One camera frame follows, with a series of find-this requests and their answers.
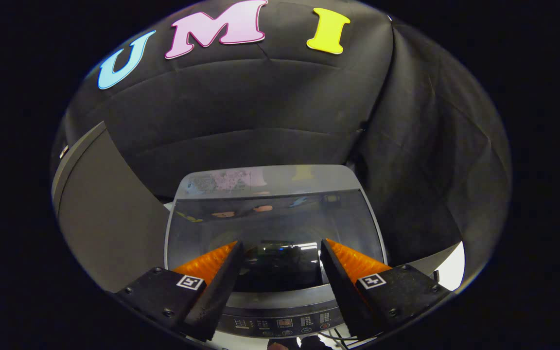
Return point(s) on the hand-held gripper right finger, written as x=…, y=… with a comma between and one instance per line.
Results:
x=343, y=291

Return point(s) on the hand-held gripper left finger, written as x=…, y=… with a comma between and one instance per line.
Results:
x=219, y=287

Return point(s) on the dark washing machine lid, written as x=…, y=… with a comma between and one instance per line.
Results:
x=280, y=223

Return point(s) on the grey washing machine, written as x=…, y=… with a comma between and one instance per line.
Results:
x=270, y=177

